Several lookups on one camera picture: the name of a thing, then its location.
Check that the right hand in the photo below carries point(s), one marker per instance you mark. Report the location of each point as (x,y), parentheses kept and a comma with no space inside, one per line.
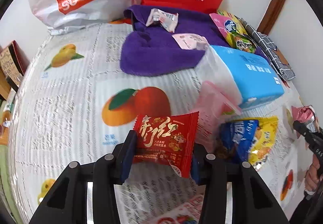
(307,187)

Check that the grey checkered star pouch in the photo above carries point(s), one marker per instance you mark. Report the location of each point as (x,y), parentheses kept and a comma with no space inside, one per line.
(278,61)

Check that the wooden nightstand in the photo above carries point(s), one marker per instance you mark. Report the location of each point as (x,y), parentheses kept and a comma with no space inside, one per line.
(8,92)

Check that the pink bear Lotso snack packet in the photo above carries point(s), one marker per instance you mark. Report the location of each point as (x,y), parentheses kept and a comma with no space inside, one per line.
(188,212)

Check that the white small snack packet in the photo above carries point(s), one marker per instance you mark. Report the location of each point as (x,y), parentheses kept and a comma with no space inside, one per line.
(168,21)

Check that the yellow chips bag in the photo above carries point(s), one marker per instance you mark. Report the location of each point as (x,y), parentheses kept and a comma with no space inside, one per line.
(225,15)

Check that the blue tissue pack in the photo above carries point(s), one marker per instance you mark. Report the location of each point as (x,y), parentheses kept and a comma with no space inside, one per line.
(246,79)

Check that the purple towel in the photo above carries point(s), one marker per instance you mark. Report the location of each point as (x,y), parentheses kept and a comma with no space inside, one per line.
(152,51)

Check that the brown wooden door frame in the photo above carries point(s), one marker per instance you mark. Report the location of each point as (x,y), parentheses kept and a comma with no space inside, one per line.
(271,15)

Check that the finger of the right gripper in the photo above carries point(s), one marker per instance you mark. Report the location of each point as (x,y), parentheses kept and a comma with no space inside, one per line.
(314,140)

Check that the fruit print tablecloth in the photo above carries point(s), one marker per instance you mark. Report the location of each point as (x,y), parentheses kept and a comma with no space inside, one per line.
(57,119)

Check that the pink yellow snack packet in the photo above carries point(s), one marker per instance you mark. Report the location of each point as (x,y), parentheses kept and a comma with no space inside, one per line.
(227,27)

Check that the pink strawberry snack packet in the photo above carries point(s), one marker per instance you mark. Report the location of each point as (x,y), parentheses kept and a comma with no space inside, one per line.
(307,116)

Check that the blue snack packet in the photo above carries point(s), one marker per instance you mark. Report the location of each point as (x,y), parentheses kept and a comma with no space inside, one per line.
(236,139)

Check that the yellow triangular snack packet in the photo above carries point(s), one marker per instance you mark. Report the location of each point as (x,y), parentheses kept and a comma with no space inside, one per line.
(263,141)

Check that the light pink pastry packet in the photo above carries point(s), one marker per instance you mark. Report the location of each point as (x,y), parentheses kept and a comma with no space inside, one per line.
(189,41)

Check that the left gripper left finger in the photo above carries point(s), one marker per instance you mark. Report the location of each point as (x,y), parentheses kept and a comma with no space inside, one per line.
(66,200)

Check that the green snack packet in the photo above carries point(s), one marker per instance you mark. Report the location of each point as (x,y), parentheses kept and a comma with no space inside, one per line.
(242,43)

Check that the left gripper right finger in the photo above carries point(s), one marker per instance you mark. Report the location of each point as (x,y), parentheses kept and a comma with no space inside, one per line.
(237,188)

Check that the red candy packet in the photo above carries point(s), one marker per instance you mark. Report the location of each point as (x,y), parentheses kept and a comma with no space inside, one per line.
(167,140)

